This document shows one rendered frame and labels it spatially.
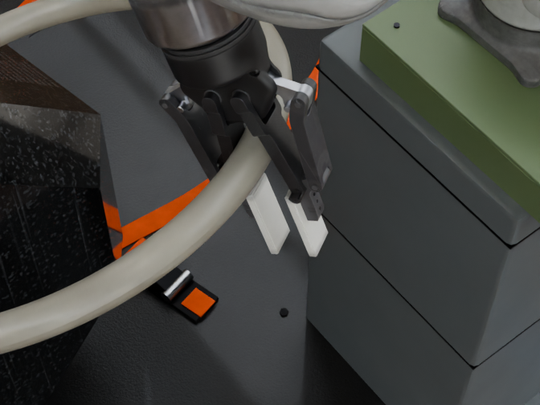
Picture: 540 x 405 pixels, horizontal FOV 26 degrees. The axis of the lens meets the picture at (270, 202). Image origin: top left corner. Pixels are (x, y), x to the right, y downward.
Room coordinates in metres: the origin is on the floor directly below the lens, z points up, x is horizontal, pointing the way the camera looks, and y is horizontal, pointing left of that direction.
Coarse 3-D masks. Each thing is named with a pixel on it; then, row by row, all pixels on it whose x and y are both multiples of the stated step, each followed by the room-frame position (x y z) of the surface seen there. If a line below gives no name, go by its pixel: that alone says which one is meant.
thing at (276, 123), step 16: (240, 96) 0.57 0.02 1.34; (240, 112) 0.57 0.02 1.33; (256, 112) 0.57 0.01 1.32; (272, 112) 0.58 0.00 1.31; (256, 128) 0.57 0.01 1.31; (272, 128) 0.57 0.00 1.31; (288, 128) 0.58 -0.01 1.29; (272, 144) 0.56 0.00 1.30; (288, 144) 0.57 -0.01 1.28; (272, 160) 0.56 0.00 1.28; (288, 160) 0.56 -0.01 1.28; (288, 176) 0.56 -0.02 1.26; (304, 192) 0.55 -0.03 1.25
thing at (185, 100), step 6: (168, 90) 0.61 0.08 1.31; (174, 90) 0.61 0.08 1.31; (180, 90) 0.60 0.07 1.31; (174, 96) 0.60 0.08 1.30; (180, 96) 0.60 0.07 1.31; (186, 96) 0.60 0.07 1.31; (180, 102) 0.60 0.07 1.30; (186, 102) 0.60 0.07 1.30; (192, 102) 0.60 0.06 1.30; (180, 108) 0.59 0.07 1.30; (186, 108) 0.60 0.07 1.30
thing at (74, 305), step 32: (64, 0) 0.86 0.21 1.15; (96, 0) 0.86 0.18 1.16; (0, 32) 0.84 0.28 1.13; (32, 32) 0.85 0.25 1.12; (288, 64) 0.68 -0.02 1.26; (256, 160) 0.56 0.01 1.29; (224, 192) 0.52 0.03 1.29; (192, 224) 0.49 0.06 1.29; (128, 256) 0.47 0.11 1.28; (160, 256) 0.47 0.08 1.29; (64, 288) 0.45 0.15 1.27; (96, 288) 0.44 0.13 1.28; (128, 288) 0.44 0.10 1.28; (0, 320) 0.43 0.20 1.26; (32, 320) 0.42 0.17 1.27; (64, 320) 0.42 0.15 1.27; (0, 352) 0.41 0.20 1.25
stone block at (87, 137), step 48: (0, 48) 1.27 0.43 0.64; (0, 96) 1.08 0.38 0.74; (48, 96) 1.16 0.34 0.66; (0, 144) 1.01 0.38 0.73; (48, 144) 1.06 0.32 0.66; (96, 144) 1.12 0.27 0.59; (0, 192) 0.95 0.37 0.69; (48, 192) 1.00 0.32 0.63; (96, 192) 1.05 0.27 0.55; (0, 240) 0.94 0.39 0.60; (48, 240) 0.98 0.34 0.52; (96, 240) 1.04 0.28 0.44; (0, 288) 0.92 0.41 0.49; (48, 288) 0.97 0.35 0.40; (0, 384) 0.88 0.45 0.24; (48, 384) 0.93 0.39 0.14
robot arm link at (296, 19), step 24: (216, 0) 0.49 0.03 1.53; (240, 0) 0.47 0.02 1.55; (264, 0) 0.46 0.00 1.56; (288, 0) 0.45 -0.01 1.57; (312, 0) 0.44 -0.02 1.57; (336, 0) 0.44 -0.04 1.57; (360, 0) 0.45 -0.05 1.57; (384, 0) 0.46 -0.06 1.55; (288, 24) 0.46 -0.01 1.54; (312, 24) 0.45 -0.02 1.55; (336, 24) 0.45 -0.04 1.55
